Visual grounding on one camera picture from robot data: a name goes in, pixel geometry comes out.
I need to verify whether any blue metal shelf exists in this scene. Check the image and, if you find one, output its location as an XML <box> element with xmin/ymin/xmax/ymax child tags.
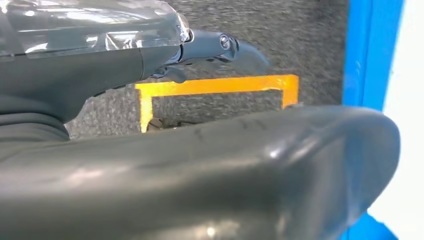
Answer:
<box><xmin>337</xmin><ymin>0</ymin><xmax>407</xmax><ymax>240</ymax></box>

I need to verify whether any grey robot torso shell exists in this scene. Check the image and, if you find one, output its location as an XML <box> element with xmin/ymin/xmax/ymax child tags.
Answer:
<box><xmin>0</xmin><ymin>105</ymin><xmax>402</xmax><ymax>240</ymax></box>

